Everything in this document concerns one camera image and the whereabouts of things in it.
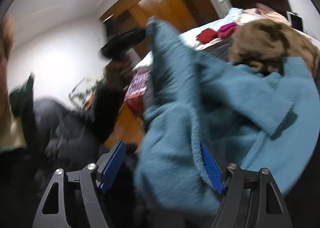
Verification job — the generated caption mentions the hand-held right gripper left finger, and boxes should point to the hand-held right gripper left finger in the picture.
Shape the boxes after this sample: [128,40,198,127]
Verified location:
[32,140,127,228]

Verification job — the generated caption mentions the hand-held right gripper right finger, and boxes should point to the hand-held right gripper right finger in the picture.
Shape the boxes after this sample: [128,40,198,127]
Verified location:
[200,140,293,228]

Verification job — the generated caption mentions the blue knit sweater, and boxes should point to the blue knit sweater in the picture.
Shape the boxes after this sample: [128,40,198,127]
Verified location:
[135,17,318,221]

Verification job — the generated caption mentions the person's left hand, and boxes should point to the person's left hand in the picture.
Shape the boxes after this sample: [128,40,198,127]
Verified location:
[105,59,135,86]

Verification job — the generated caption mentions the purple patterned cloth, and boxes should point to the purple patterned cloth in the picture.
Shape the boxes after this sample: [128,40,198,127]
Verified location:
[124,69,150,116]

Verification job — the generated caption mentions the wooden wardrobe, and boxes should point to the wooden wardrobe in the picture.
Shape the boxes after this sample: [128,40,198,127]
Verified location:
[99,0,220,51]

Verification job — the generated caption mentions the person's dark clothing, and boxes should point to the person's dark clothing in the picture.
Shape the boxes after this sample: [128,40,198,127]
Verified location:
[32,98,107,171]

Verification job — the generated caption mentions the light blue bedding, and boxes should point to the light blue bedding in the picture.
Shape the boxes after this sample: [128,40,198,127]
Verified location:
[135,8,250,71]

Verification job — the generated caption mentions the red garment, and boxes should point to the red garment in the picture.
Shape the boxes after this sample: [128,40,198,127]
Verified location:
[196,29,218,43]

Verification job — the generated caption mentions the magenta garment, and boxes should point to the magenta garment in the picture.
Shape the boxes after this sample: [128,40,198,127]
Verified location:
[217,23,239,38]

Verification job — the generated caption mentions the brown fleece garment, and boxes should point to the brown fleece garment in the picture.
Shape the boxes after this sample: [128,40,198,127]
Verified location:
[229,19,320,78]

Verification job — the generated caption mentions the pink white bedding pile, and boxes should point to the pink white bedding pile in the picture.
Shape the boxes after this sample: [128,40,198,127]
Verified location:
[244,3,288,23]

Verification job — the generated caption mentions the white tablet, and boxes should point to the white tablet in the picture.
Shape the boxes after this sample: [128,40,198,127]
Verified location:
[286,11,304,30]

